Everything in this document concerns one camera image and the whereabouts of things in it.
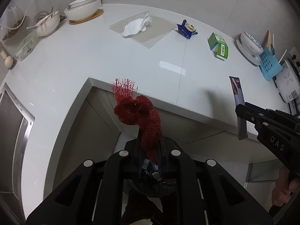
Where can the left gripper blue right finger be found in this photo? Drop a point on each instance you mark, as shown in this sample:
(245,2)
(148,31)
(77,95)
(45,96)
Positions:
(160,158)

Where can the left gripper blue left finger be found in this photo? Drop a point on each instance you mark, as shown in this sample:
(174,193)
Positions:
(141,152)

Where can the red mesh net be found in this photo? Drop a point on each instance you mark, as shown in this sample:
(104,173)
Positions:
(138,110)

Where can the green white medicine box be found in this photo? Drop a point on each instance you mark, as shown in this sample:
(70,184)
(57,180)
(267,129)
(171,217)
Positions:
(218,46)

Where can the white tissue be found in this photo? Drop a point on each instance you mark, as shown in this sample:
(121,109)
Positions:
(136,26)

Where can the blue cookie wrapper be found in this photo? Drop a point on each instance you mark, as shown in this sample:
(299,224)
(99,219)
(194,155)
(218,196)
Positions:
(186,29)

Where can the person's right hand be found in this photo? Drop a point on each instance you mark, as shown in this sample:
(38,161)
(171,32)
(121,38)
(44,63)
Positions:
(281,193)

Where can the white floral rice cooker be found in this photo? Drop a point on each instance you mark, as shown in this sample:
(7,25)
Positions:
(287,82)

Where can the blue utensil holder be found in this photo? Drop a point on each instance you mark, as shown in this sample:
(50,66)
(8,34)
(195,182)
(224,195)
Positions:
(269,66)

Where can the blue striped plate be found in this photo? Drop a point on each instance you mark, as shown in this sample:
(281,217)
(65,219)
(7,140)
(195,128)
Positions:
(255,60)

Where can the blue patterned bowl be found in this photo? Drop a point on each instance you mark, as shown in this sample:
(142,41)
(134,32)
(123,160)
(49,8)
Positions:
(250,44)

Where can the wooden chopsticks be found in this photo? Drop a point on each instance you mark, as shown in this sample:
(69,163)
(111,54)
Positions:
(268,40)

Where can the steel sink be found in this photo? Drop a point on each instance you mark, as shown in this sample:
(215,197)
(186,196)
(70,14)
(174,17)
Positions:
(16,126)

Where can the clear glass dish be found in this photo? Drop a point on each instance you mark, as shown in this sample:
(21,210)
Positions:
(27,45)

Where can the stacked white bowls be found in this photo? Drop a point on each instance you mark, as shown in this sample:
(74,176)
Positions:
(82,12)

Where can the white bowl with chopsticks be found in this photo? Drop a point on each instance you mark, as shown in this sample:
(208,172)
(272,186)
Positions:
(47,25)

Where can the clear plastic bag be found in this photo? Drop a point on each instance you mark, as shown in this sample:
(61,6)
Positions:
(11,21)

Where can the wall socket with plug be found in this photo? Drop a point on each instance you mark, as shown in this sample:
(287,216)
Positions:
(294,56)

